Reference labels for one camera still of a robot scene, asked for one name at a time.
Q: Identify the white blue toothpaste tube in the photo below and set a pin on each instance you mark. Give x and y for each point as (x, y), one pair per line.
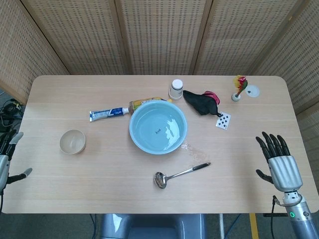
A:
(107, 114)

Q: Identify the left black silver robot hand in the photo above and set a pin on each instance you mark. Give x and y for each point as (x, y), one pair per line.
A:
(3, 166)

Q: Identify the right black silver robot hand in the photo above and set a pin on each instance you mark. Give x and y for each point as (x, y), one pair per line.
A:
(285, 171)

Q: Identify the pink fabric piece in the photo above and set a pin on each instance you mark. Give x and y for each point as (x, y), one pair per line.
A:
(211, 94)

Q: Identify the white round lid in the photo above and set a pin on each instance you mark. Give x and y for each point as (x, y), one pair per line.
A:
(253, 91)

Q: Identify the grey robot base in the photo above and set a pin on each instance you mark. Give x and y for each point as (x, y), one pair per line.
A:
(154, 226)

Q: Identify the colourful feather shuttlecock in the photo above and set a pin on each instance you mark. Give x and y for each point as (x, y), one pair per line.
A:
(239, 84)

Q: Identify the black cloth glove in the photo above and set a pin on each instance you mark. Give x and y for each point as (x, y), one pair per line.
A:
(199, 102)

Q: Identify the small beige bowl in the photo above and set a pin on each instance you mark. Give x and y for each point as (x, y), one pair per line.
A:
(72, 143)

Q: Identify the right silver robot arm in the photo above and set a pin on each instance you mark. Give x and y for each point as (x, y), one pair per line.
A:
(302, 224)

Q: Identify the light blue plastic basin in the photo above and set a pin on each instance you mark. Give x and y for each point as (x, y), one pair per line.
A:
(149, 129)

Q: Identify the spades playing card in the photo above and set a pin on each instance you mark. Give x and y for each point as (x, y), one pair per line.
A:
(223, 121)

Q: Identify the metal ladle black handle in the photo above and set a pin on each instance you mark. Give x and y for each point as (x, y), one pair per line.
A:
(160, 179)

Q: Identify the yellow snack packet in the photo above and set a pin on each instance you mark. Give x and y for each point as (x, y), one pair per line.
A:
(139, 102)

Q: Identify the woven bamboo folding screen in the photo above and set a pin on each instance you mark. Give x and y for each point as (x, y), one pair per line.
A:
(159, 35)

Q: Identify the white paper cup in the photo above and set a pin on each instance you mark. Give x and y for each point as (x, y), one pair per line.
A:
(175, 90)

